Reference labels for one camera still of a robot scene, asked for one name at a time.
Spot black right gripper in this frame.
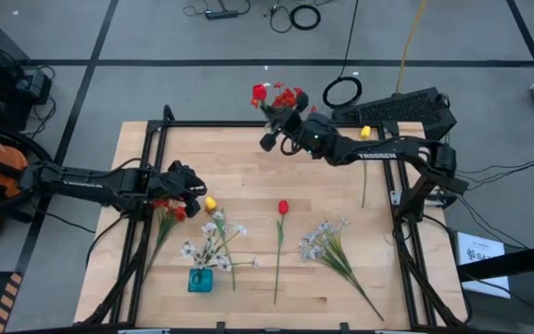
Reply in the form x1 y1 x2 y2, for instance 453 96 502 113
260 91 324 153

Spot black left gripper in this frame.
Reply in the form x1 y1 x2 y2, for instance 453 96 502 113
148 160 209 218

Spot yellow artificial tulip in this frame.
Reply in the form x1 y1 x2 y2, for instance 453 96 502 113
203 195 237 292
359 124 372 210

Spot red artificial flower bunch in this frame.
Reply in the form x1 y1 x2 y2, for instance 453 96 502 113
249 81 318 117
142 198 188 282

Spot white artificial flower bunch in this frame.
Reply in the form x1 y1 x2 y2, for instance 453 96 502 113
179 209 260 284
298 217 386 323

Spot red artificial tulip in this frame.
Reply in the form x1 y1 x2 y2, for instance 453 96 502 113
273 199 290 306
251 83 275 120

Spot clear glass vase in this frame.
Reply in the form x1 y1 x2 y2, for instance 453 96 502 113
261 104 291 136

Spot blue glass vase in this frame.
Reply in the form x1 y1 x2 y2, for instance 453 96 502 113
187 267 214 294

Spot black power strip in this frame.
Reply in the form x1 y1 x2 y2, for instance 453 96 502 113
204 8 240 21

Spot white printed box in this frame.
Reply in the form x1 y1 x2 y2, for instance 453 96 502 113
454 230 512 299

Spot black metal beam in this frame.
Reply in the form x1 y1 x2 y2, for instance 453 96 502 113
456 240 534 283

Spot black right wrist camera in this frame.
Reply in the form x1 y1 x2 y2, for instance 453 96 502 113
281 109 303 135

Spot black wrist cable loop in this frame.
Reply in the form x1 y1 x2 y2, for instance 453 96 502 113
279 135 302 157

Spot black hanging cable with coil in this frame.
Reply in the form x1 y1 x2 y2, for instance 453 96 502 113
321 0 363 110

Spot black metal table frame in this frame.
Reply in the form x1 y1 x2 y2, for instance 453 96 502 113
81 104 470 328

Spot coiled black cable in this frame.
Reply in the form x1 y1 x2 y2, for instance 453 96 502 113
288 4 323 32

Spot yellow hanging cable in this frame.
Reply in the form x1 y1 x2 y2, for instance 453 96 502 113
395 0 429 95

